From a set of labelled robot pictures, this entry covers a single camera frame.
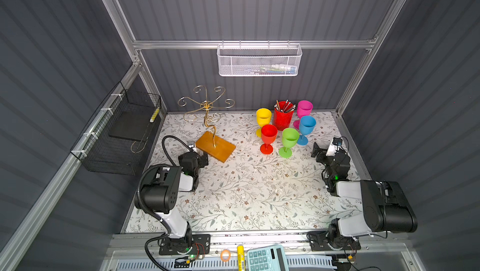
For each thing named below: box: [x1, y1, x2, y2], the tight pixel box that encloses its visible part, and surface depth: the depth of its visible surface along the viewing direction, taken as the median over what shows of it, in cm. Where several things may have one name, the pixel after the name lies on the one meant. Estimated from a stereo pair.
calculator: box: [246, 244, 290, 271], surface depth 70 cm
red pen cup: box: [273, 99, 297, 132], surface depth 107 cm
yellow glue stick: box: [236, 244, 245, 271], surface depth 71 cm
